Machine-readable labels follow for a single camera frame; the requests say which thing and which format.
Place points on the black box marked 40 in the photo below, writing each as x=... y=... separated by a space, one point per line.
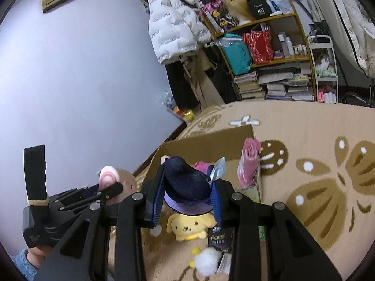
x=259 y=9

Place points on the white metal trolley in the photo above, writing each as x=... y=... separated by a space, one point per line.
x=325 y=68

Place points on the pink swirl pig plush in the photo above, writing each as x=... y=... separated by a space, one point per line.
x=110 y=175

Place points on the teal bag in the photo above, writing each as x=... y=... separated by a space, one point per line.
x=237 y=53

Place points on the wooden bookshelf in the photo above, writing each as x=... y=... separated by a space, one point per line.
x=287 y=35

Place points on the stack of books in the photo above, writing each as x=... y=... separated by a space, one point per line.
x=291 y=84

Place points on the open cardboard box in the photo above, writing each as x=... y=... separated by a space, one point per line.
x=209 y=148

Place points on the red patterned bag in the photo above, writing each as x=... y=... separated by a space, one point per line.
x=260 y=46

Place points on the yellow dog plush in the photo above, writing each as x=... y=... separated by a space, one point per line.
x=186 y=227

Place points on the white puffer jacket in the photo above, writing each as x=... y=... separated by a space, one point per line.
x=176 y=30

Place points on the beige hanging coat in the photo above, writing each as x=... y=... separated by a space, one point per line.
x=196 y=68

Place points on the pink plush bear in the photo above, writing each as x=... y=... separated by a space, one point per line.
x=202 y=166

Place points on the beige flower-pattern carpet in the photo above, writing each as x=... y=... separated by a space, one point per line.
x=318 y=159

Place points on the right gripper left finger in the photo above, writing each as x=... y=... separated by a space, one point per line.
x=155 y=192

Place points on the blonde wig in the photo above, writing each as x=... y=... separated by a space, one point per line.
x=239 y=10

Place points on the black Face tissue pack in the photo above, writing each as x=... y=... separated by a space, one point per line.
x=220 y=238

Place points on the navy purple witch-hat plush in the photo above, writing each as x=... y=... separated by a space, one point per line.
x=187 y=190

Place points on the green tissue pack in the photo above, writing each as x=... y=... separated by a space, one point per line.
x=261 y=232

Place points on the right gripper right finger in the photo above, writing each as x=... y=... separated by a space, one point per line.
x=228 y=205

